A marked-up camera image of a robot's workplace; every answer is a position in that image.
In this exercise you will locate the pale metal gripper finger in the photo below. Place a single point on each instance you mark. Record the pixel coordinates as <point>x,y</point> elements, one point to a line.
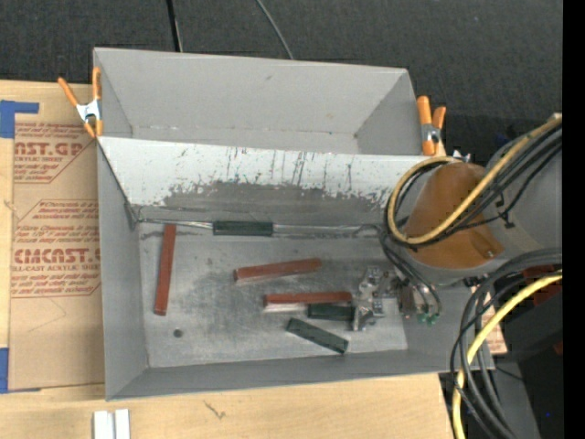
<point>363,318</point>
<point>372,284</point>

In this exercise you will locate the brown cardboard board red print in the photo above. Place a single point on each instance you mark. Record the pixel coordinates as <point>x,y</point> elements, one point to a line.
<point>50,327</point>

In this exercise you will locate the grey metal bin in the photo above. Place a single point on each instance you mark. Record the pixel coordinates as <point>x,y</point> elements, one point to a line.
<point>256,176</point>

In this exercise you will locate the red-brown flat block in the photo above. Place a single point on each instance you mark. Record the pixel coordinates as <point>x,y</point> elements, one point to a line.
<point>276,269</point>
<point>165,270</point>
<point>306,298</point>

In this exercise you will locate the dark green flat block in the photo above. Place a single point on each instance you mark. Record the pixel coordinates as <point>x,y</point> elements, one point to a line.
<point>242,228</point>
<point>317,335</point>
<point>329,312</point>

